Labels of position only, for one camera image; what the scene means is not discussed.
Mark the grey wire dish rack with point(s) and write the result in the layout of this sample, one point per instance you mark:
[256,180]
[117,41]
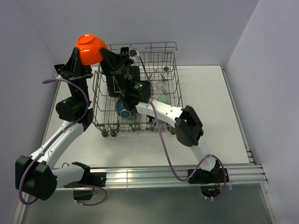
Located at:
[153,75]

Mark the black floral square plate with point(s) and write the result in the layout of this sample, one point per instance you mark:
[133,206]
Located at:
[112,87]

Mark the blue floral ceramic bowl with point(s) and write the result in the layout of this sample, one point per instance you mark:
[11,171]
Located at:
[122,111]

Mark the aluminium mounting rail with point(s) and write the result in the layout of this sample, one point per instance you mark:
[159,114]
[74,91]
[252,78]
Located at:
[152,177]

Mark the clear drinking glass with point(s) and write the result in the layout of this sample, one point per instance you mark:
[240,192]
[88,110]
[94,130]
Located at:
[160,86]

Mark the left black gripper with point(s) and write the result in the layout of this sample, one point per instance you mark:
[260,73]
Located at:
[74,71]

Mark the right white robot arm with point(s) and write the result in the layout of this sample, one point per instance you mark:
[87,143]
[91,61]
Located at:
[168,112]

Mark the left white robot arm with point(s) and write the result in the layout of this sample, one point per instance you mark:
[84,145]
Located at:
[36,177]

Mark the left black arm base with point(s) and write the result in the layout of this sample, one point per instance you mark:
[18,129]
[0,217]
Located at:
[90,179]

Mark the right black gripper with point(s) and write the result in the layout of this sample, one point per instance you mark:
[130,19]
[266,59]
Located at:
[111,62]

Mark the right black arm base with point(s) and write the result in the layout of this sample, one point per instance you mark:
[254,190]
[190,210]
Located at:
[212,180]

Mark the pale green cup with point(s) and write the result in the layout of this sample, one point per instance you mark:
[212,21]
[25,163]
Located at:
[164,99]

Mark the orange bowl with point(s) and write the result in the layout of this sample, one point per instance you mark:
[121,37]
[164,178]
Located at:
[89,49]

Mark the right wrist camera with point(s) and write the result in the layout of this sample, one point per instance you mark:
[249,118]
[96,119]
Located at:
[132,53]

